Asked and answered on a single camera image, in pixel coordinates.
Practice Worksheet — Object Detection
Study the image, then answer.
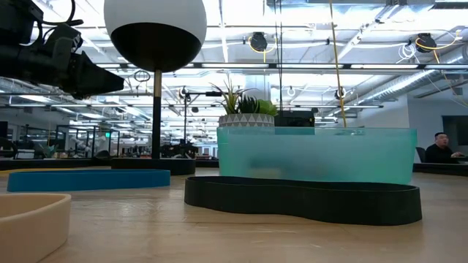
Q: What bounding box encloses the black framed background workstation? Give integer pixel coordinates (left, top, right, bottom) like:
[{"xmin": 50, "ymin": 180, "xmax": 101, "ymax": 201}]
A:
[{"xmin": 54, "ymin": 123, "xmax": 121, "ymax": 159}]

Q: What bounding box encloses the succulent plant in patterned pot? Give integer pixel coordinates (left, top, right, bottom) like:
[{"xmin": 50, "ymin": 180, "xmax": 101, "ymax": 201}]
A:
[{"xmin": 210, "ymin": 75, "xmax": 279, "ymax": 128}]

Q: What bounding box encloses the black vented equipment box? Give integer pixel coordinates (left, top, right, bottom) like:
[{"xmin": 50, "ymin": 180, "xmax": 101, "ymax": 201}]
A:
[{"xmin": 273, "ymin": 110, "xmax": 316, "ymax": 128}]

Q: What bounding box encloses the black aluminium table frame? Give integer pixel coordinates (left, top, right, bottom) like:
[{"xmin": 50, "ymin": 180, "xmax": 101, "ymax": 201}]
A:
[{"xmin": 0, "ymin": 157, "xmax": 468, "ymax": 176}]

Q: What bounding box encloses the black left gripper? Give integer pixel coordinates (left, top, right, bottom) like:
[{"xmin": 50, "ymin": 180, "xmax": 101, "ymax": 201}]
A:
[{"xmin": 0, "ymin": 43, "xmax": 125, "ymax": 100}]

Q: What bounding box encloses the tan wide rubber band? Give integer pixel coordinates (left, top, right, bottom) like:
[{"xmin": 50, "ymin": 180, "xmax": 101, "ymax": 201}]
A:
[{"xmin": 0, "ymin": 193, "xmax": 72, "ymax": 263}]

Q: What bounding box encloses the blue wide rubber band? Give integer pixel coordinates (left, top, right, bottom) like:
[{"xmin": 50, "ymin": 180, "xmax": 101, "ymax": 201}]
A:
[{"xmin": 6, "ymin": 168, "xmax": 172, "ymax": 193}]

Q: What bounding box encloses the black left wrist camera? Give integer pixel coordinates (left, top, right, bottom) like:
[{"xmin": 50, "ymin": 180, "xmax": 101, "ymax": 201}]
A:
[{"xmin": 43, "ymin": 22, "xmax": 84, "ymax": 65}]

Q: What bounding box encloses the dark wall screen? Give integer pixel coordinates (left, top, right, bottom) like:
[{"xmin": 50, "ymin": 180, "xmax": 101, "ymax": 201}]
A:
[{"xmin": 442, "ymin": 115, "xmax": 468, "ymax": 156}]

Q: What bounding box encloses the hanging black cable loop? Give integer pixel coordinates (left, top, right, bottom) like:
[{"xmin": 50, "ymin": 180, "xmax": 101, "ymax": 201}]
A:
[{"xmin": 133, "ymin": 69, "xmax": 151, "ymax": 83}]

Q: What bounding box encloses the black wide rubber band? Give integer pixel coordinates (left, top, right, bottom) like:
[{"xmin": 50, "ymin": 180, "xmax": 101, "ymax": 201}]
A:
[{"xmin": 184, "ymin": 175, "xmax": 423, "ymax": 226}]

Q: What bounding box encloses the person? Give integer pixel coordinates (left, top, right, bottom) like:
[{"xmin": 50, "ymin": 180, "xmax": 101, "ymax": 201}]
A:
[{"xmin": 423, "ymin": 131, "xmax": 465, "ymax": 164}]

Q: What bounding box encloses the black ceiling cable reel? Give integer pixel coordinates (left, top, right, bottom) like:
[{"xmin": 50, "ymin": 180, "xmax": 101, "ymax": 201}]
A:
[
  {"xmin": 415, "ymin": 32, "xmax": 438, "ymax": 54},
  {"xmin": 248, "ymin": 31, "xmax": 270, "ymax": 53}
]

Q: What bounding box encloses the white globe lamp black base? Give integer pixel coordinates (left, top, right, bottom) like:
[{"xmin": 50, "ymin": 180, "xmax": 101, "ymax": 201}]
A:
[{"xmin": 103, "ymin": 0, "xmax": 208, "ymax": 176}]

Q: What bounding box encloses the teal translucent plastic bin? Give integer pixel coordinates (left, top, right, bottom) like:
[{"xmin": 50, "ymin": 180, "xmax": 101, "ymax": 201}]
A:
[{"xmin": 216, "ymin": 126, "xmax": 418, "ymax": 186}]

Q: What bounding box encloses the yellow hanging cable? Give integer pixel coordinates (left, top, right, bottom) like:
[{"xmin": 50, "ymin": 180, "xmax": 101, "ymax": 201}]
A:
[{"xmin": 328, "ymin": 0, "xmax": 347, "ymax": 128}]

